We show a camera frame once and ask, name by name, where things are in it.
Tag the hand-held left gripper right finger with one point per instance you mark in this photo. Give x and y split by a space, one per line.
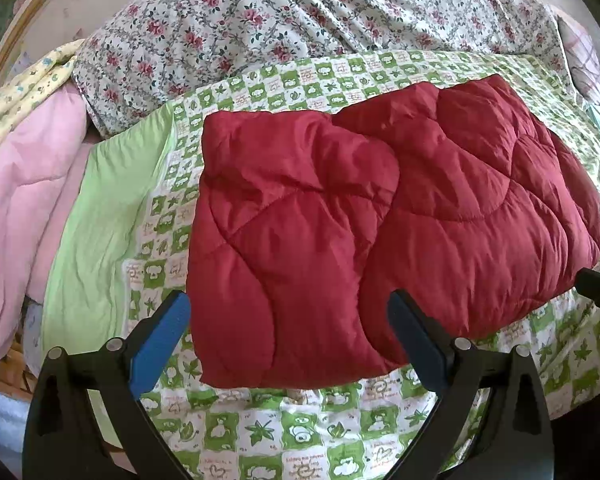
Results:
420 342

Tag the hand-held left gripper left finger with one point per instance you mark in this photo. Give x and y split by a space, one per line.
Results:
165 340

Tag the red padded jacket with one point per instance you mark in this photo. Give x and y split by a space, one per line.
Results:
355 210

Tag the pink plaid pillow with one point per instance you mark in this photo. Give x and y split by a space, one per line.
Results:
580 55

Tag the green checkered printed blanket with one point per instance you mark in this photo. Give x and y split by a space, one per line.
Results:
290 435

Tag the white cloth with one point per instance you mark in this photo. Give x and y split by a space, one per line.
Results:
0 425

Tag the pink quilt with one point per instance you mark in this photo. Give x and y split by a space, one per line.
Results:
20 210

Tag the yellow printed cloth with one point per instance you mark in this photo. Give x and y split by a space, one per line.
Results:
25 90

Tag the floral rose print quilt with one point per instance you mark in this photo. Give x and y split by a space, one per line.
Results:
305 10

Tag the gold framed floral painting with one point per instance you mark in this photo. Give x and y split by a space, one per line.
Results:
30 15

